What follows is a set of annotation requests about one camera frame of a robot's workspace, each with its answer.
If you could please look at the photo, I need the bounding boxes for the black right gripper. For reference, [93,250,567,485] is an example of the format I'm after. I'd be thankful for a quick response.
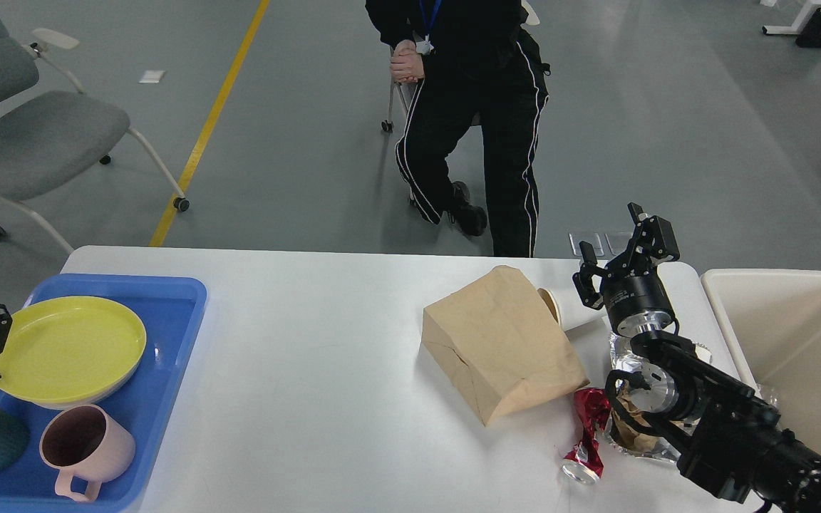
[572,202,681,337]

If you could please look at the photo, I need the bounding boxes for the yellow plastic plate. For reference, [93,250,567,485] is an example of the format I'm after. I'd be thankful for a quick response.
[0,296,148,397]

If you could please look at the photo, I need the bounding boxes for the pink plastic mug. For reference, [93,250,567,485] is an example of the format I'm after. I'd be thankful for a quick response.
[38,405,136,503]

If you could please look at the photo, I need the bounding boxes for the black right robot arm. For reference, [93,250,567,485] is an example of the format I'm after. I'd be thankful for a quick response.
[573,202,821,512]

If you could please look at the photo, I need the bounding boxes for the white paper cup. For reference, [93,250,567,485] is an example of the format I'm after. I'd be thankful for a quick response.
[537,288,606,331]

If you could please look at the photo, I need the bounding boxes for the pink plastic plate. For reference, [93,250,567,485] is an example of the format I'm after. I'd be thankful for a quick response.
[10,356,141,411]

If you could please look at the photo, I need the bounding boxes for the brown paper bag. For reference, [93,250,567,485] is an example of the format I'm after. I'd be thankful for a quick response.
[421,265,589,426]

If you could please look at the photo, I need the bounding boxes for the crumpled foil wrapper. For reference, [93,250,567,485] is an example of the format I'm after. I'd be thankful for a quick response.
[604,331,783,474]

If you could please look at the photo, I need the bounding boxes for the blue plastic tray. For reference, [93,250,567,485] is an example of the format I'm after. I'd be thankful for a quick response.
[0,274,207,512]

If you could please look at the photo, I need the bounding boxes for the beige plastic bin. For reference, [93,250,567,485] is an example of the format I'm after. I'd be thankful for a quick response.
[701,269,821,454]

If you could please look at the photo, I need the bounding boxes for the crushed red can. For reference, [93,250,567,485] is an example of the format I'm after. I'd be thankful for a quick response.
[561,388,611,485]

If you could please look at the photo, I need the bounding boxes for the grey office chair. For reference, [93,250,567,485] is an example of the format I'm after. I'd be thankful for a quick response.
[0,19,190,252]

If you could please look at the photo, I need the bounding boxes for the person in black tracksuit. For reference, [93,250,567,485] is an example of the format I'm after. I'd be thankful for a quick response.
[364,1,548,259]

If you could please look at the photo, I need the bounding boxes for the white chair under person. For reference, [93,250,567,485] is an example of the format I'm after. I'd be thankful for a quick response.
[381,0,542,209]

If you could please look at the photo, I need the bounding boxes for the white desk base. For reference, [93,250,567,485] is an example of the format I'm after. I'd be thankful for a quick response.
[763,0,821,49]

